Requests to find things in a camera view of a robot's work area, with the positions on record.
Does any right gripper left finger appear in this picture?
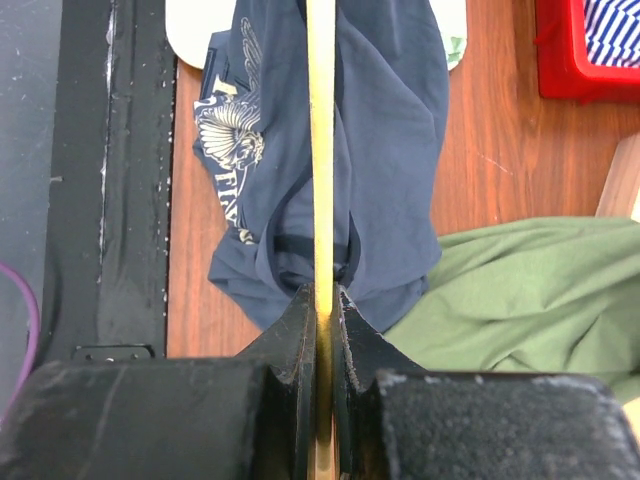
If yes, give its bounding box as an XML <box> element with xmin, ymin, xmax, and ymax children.
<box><xmin>1</xmin><ymin>287</ymin><xmax>316</xmax><ymax>479</ymax></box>

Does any navy blue tank top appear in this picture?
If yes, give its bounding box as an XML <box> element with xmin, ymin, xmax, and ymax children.
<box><xmin>194</xmin><ymin>1</ymin><xmax>449</xmax><ymax>331</ymax></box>

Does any yellow hanger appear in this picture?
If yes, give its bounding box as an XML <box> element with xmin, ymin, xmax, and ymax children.
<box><xmin>306</xmin><ymin>0</ymin><xmax>340</xmax><ymax>479</ymax></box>

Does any olive green tank top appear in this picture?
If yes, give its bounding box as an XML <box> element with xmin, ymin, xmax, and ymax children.
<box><xmin>386</xmin><ymin>217</ymin><xmax>639</xmax><ymax>403</ymax></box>

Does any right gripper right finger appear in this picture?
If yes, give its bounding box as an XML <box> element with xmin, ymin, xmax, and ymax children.
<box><xmin>333</xmin><ymin>288</ymin><xmax>639</xmax><ymax>479</ymax></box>

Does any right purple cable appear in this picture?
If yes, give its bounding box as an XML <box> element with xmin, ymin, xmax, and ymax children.
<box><xmin>0</xmin><ymin>259</ymin><xmax>41</xmax><ymax>421</ymax></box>

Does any red plastic bin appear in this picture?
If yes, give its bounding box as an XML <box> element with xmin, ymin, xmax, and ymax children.
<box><xmin>534</xmin><ymin>1</ymin><xmax>639</xmax><ymax>104</ymax></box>

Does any wooden clothes rack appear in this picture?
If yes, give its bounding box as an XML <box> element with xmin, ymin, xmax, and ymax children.
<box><xmin>596</xmin><ymin>133</ymin><xmax>640</xmax><ymax>222</ymax></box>

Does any blue white striped garment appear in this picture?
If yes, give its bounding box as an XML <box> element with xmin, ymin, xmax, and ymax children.
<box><xmin>583</xmin><ymin>0</ymin><xmax>639</xmax><ymax>68</ymax></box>

